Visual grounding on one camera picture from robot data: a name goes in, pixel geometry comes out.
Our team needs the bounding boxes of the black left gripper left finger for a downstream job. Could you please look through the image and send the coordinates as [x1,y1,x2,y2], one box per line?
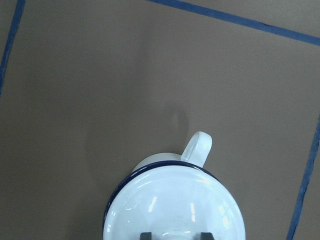
[139,232,152,240]

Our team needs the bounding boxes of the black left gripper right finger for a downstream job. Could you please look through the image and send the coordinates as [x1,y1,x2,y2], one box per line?
[200,232,214,240]

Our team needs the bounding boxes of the white round lid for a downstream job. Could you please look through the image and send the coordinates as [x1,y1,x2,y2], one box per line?
[104,166,245,240]

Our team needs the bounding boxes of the white enamel cup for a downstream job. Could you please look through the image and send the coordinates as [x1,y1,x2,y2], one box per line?
[104,131,246,240]

